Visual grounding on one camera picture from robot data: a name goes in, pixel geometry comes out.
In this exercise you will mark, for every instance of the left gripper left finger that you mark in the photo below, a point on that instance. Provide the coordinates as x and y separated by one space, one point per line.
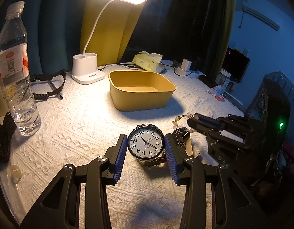
58 205

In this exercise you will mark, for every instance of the white dial silver wristwatch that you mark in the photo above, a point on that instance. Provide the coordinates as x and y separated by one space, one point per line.
146 144

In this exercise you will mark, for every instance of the white power strip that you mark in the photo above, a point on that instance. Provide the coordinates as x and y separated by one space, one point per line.
190 74

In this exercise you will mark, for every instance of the white desk lamp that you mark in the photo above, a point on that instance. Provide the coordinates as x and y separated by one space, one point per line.
94 50

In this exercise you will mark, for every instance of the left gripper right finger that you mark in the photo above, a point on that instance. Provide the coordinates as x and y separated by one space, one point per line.
232 203

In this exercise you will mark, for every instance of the white jar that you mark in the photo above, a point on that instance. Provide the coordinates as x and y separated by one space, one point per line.
223 78

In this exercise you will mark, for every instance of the white charger block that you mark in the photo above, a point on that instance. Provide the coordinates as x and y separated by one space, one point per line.
186 64

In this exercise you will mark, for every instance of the white tube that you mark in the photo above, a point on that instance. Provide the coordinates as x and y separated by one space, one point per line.
215 91

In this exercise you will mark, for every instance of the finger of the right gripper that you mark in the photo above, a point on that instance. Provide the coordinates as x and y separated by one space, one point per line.
231 123
227 147

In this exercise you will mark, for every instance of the yellow tissue pack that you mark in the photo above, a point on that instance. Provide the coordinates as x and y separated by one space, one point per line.
149 61

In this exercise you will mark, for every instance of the clear plastic water bottle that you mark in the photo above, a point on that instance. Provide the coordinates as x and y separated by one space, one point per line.
14 72

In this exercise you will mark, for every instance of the yellow curtain panel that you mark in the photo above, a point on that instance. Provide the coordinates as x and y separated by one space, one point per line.
113 23

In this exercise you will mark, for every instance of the white bottle cap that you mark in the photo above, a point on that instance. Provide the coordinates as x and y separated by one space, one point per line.
16 173

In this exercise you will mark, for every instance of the black monitor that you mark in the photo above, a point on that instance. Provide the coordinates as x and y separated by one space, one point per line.
236 64

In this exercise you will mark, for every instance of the red round lid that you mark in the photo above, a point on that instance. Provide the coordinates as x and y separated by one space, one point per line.
220 98

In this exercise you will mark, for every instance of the wall air conditioner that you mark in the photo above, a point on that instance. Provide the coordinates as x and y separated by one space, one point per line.
240 6

